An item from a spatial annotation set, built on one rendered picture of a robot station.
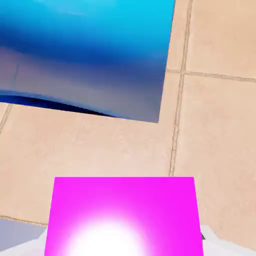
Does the large blue box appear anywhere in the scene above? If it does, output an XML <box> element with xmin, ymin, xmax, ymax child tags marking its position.
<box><xmin>0</xmin><ymin>0</ymin><xmax>176</xmax><ymax>124</ymax></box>

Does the small magenta cube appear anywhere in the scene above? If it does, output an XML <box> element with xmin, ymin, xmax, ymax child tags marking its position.
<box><xmin>43</xmin><ymin>176</ymin><xmax>205</xmax><ymax>256</ymax></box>

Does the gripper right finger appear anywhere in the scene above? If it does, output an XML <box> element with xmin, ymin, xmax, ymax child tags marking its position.
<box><xmin>200</xmin><ymin>224</ymin><xmax>256</xmax><ymax>256</ymax></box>

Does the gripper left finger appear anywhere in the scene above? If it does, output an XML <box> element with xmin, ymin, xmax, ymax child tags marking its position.
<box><xmin>0</xmin><ymin>227</ymin><xmax>49</xmax><ymax>256</ymax></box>

